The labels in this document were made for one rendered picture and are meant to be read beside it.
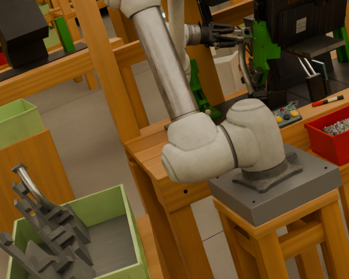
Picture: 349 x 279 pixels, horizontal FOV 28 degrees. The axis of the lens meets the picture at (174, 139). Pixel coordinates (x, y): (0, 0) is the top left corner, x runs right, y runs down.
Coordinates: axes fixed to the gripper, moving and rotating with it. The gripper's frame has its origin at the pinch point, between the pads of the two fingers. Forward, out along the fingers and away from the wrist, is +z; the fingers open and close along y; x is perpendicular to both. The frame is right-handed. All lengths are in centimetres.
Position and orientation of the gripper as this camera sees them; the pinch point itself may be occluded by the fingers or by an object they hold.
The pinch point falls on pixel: (242, 36)
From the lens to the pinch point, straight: 301.7
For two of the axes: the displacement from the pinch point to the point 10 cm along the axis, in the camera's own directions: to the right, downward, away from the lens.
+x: -2.9, 4.9, 8.2
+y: -2.0, -8.7, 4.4
